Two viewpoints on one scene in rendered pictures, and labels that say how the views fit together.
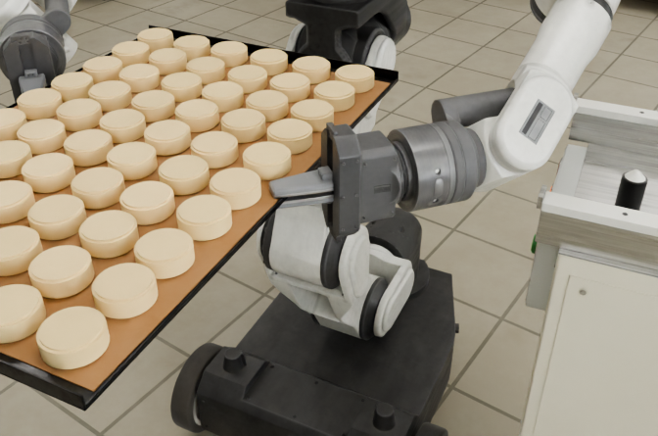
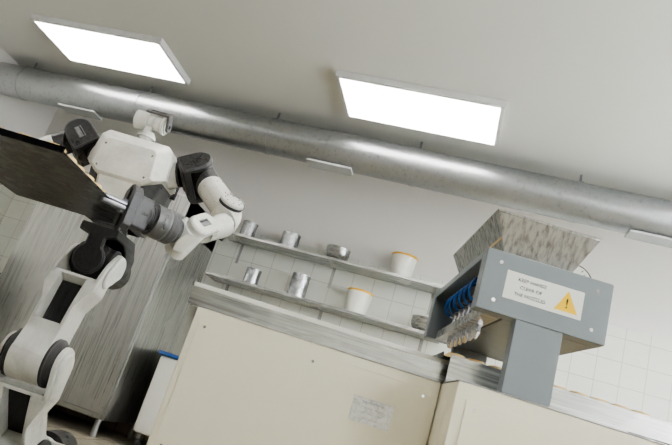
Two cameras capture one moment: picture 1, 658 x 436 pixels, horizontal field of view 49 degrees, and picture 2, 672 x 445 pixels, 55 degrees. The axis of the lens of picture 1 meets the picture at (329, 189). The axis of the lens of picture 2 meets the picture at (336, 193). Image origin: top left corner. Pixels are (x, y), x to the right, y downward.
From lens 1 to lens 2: 1.28 m
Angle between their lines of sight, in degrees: 55
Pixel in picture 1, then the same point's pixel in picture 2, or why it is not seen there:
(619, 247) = (224, 305)
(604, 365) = (206, 373)
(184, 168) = not seen: hidden behind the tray
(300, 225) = (39, 332)
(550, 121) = (210, 225)
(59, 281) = not seen: hidden behind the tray
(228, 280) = not seen: outside the picture
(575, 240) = (205, 301)
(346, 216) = (128, 215)
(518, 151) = (197, 224)
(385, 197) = (144, 218)
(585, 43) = (224, 223)
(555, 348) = (184, 363)
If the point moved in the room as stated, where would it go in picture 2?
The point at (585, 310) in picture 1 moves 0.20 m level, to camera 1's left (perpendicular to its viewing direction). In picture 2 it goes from (203, 337) to (131, 312)
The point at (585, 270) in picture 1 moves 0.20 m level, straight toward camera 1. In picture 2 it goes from (207, 315) to (195, 303)
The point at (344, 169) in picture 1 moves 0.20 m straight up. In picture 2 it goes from (136, 195) to (165, 126)
